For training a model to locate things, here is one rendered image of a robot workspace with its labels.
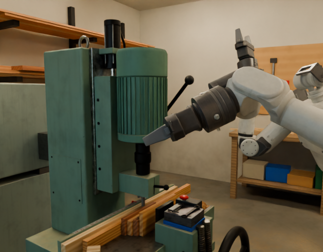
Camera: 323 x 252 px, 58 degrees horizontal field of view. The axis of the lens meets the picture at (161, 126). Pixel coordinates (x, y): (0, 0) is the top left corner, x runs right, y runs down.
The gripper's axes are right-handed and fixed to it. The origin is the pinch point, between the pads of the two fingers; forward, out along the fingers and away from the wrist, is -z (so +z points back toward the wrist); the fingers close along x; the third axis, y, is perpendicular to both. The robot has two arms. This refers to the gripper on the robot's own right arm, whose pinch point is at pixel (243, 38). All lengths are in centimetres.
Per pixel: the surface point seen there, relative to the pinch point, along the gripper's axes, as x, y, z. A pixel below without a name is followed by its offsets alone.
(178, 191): 20, 31, 64
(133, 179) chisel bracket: 49, 29, 57
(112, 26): 56, 26, 3
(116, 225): 58, 30, 71
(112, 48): 57, 26, 11
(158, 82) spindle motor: 52, 12, 27
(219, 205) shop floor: -198, 129, 102
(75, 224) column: 55, 56, 72
